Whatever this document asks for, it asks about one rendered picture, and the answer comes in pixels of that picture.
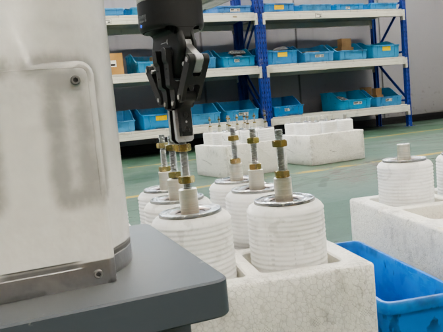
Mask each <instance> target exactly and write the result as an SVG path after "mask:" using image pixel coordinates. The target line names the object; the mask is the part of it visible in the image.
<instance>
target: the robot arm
mask: <svg viewBox="0 0 443 332"><path fill-rule="evenodd" d="M228 1H231V0H136V7H137V14H138V27H139V31H140V33H141V34H142V35H144V36H150V37H152V39H153V49H152V60H153V65H152V66H146V70H145V72H146V75H147V77H148V80H149V82H150V85H151V87H152V90H153V92H154V95H155V97H156V100H157V102H158V105H164V108H165V109H166V110H168V111H167V114H168V122H169V138H170V140H171V141H172V142H190V141H192V140H193V139H194V132H193V126H192V114H191V107H193V106H194V102H195V101H200V97H201V95H202V89H203V86H204V81H205V78H206V73H207V70H208V65H209V62H210V56H209V54H207V53H199V52H198V50H197V49H196V48H197V42H196V38H195V36H194V33H197V32H199V31H201V30H202V29H203V27H204V19H203V11H205V10H208V9H212V8H214V7H217V6H219V5H222V4H224V3H226V2H228ZM176 80H178V81H176ZM193 88H194V89H193ZM132 256H133V255H132V248H131V237H130V230H129V219H128V213H127V201H126V194H125V183H124V179H123V168H122V161H121V150H120V143H119V132H118V126H117V114H116V108H115V96H114V91H113V79H112V73H111V61H110V55H109V44H108V37H107V26H106V19H105V8H104V1H103V0H0V304H6V303H10V302H16V301H19V300H26V299H29V298H35V297H39V296H46V295H50V294H56V293H60V292H66V291H72V290H76V289H82V288H86V287H92V286H96V285H102V284H106V283H112V282H115V281H116V280H117V272H118V271H120V270H122V269H123V268H124V267H126V266H128V264H129V263H130V262H131V260H132Z"/></svg>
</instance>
